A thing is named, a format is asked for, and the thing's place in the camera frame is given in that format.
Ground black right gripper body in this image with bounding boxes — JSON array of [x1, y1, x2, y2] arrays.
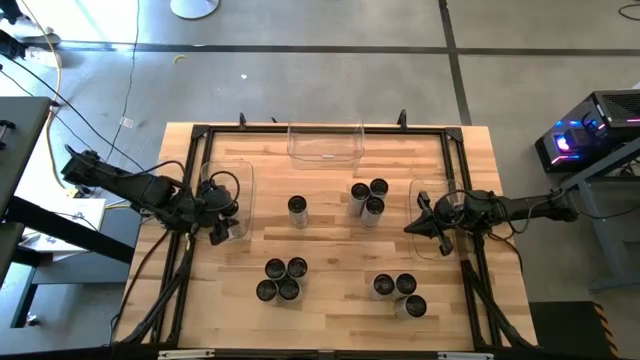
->
[[418, 191, 471, 257]]

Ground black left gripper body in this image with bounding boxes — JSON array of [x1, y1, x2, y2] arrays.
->
[[196, 181, 233, 248]]

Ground clear plastic bin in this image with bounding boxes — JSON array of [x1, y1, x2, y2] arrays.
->
[[198, 158, 256, 242], [286, 119, 366, 170], [407, 177, 466, 262]]

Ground white flat box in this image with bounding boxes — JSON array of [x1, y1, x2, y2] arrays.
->
[[29, 197, 108, 254]]

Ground grey metal stand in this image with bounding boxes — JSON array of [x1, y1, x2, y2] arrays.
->
[[553, 135, 640, 294]]

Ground black box hazard stripes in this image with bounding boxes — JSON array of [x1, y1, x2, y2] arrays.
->
[[528, 300, 621, 360]]

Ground black computer case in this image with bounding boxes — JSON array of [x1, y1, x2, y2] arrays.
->
[[533, 88, 640, 175]]

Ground white round base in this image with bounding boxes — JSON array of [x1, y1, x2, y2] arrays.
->
[[169, 0, 221, 21]]

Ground black desk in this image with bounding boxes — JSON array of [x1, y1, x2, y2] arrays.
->
[[0, 96, 137, 329]]

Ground person's shoe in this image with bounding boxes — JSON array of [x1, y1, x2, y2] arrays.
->
[[22, 45, 64, 69], [9, 22, 64, 49]]

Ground white edge bracket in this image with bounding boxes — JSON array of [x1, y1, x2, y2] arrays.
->
[[157, 348, 216, 360], [437, 351, 495, 360]]

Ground thin dark floor cable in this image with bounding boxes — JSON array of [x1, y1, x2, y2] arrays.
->
[[105, 0, 142, 162]]

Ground yellow floor cable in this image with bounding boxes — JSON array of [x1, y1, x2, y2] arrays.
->
[[18, 0, 81, 199]]

